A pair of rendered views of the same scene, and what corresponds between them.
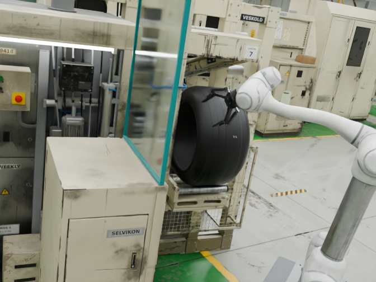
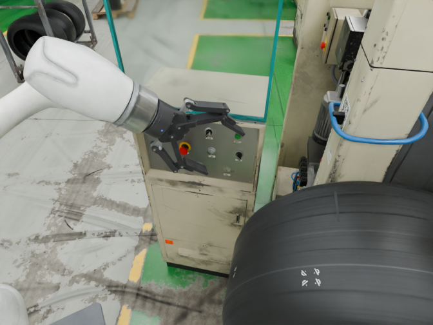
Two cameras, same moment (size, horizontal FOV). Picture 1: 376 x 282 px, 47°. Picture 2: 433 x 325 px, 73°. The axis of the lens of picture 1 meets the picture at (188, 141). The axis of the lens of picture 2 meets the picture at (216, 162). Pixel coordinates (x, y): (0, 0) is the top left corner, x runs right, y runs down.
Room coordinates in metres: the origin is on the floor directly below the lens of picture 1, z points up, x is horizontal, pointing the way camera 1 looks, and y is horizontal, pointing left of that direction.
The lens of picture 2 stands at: (2.42, -0.52, 1.90)
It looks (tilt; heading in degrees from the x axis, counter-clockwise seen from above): 43 degrees down; 128
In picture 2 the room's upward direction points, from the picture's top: straight up
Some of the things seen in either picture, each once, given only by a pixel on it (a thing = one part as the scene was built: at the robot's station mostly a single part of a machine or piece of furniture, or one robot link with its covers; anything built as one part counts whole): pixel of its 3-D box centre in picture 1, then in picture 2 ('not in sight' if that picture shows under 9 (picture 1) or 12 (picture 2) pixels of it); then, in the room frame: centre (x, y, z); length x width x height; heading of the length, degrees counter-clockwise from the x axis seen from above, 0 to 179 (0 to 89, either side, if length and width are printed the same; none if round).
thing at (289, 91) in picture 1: (279, 97); not in sight; (7.23, -1.41, 0.62); 0.91 x 0.58 x 1.25; 125
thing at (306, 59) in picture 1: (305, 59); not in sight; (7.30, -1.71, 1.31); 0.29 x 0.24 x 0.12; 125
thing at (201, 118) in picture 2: (221, 95); (200, 118); (2.07, -0.13, 1.54); 0.11 x 0.04 x 0.01; 55
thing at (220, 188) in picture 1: (201, 189); not in sight; (2.36, -0.13, 0.90); 0.35 x 0.05 x 0.05; 116
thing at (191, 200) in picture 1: (198, 199); not in sight; (2.36, -0.12, 0.83); 0.36 x 0.09 x 0.06; 116
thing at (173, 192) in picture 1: (165, 180); not in sight; (2.41, 0.10, 0.90); 0.40 x 0.03 x 0.10; 26
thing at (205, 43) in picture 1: (210, 44); not in sight; (2.81, -0.04, 1.71); 0.61 x 0.25 x 0.15; 116
